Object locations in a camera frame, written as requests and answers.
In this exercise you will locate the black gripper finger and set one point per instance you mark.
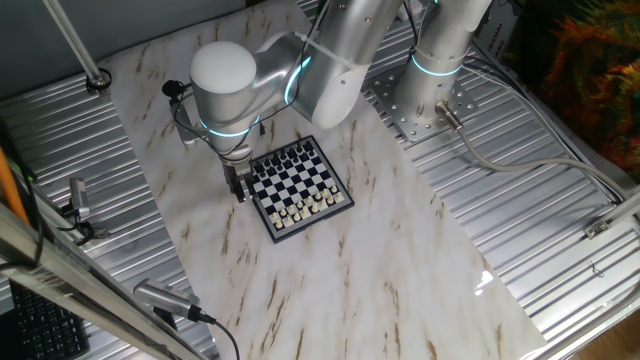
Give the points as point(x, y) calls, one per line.
point(234, 191)
point(247, 190)

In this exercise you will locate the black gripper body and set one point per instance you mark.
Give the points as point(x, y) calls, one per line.
point(237, 171)

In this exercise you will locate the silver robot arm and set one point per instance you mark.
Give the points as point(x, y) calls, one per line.
point(225, 85)

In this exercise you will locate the black white folding chessboard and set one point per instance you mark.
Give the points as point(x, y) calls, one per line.
point(295, 187)

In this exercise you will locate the black chess knight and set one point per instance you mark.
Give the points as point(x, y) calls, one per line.
point(299, 148)
point(260, 169)

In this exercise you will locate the black chess bishop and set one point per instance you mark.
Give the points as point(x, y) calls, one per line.
point(291, 152)
point(268, 165)

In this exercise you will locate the black chess queen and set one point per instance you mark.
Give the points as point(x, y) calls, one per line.
point(276, 160)

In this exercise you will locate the white chess rook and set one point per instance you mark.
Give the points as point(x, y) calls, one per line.
point(278, 224)
point(339, 194)

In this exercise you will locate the black chess king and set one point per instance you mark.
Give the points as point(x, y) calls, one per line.
point(283, 156)

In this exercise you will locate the white chess knight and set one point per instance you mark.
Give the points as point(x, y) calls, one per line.
point(287, 219)
point(330, 198)

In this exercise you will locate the white chess bishop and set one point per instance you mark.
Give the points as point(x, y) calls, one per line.
point(296, 215)
point(322, 202)

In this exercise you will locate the white chess queen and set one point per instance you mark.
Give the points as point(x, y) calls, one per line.
point(304, 210)

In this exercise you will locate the white chess king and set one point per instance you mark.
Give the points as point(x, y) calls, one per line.
point(313, 206)

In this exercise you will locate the black chess rook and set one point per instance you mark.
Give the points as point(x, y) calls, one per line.
point(307, 144)

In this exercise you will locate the black round connector cap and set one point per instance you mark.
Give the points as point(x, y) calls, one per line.
point(173, 88)

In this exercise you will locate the white marble pattern sheet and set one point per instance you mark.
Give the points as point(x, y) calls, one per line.
point(350, 280)

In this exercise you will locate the black clamp tool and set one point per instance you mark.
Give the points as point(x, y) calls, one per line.
point(79, 197)

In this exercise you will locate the black ringed pole foot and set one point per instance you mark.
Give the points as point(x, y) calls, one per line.
point(98, 82)

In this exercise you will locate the metal pole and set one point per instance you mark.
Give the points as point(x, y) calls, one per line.
point(75, 44)

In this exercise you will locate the orange tube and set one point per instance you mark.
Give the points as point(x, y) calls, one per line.
point(10, 190)

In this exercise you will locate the black keyboard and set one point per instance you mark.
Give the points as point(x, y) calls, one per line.
point(47, 330)

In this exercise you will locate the white printed box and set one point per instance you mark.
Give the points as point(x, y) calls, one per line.
point(500, 35)

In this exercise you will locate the colourful patterned cloth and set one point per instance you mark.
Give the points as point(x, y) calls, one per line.
point(590, 75)

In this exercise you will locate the aluminium strut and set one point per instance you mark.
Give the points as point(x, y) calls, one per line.
point(625, 207)

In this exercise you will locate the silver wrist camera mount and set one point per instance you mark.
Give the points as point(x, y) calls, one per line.
point(182, 125)

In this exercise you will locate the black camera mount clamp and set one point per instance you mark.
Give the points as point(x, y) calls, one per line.
point(85, 231)

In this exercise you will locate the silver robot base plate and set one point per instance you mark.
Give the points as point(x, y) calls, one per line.
point(400, 120)

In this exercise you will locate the aluminium frame beam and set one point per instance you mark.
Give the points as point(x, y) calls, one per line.
point(75, 292)

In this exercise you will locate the small metal angle bracket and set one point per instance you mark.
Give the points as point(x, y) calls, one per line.
point(596, 229)

